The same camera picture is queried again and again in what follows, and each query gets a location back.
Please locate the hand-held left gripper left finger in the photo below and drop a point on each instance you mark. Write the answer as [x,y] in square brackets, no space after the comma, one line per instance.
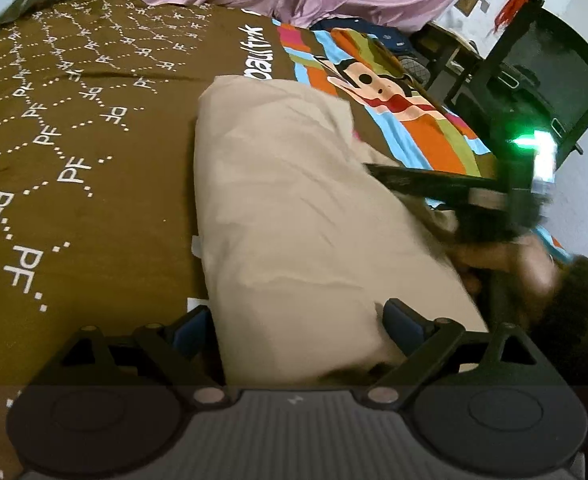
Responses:
[189,330]

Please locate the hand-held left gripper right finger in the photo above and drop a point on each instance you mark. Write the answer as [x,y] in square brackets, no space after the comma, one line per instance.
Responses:
[403,322]

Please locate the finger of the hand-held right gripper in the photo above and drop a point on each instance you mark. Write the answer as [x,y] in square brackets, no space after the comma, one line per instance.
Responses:
[424,180]

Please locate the beige hoodie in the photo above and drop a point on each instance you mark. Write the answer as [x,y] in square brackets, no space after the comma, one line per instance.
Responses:
[299,220]

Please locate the person's right forearm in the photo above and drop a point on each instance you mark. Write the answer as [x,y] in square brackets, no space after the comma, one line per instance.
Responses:
[584,305]

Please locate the person's right hand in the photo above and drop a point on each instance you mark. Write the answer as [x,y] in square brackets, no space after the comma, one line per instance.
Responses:
[514,267]

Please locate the black mesh office chair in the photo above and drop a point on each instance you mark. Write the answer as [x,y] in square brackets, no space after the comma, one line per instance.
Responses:
[554,75]

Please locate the wooden desk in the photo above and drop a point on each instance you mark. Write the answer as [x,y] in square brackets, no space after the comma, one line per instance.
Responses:
[444,45]

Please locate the dark blue bag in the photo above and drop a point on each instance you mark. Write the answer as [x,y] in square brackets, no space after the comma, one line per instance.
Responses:
[374,35]

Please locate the red cloth on chair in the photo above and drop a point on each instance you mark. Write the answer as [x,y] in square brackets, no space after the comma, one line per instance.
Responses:
[516,2]

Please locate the printed cartoon blanket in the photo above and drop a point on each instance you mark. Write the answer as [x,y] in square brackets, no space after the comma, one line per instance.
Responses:
[98,160]

